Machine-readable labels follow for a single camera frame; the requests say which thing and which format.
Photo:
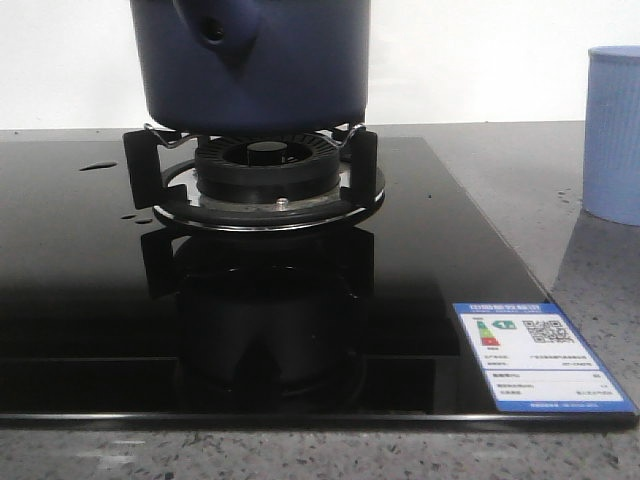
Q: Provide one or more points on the black metal pot support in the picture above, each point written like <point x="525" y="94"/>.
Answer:
<point x="173" y="195"/>

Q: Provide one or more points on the dark blue cooking pot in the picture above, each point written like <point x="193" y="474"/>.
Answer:
<point x="253" y="67"/>

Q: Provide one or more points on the black glass gas stove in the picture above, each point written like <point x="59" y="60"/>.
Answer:
<point x="110" y="320"/>

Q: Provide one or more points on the light blue ribbed cup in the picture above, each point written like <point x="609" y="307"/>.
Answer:
<point x="611" y="146"/>

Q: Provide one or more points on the blue energy label sticker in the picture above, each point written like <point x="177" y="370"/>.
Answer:
<point x="534" y="361"/>

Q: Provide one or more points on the black gas burner head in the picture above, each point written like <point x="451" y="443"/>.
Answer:
<point x="264" y="169"/>

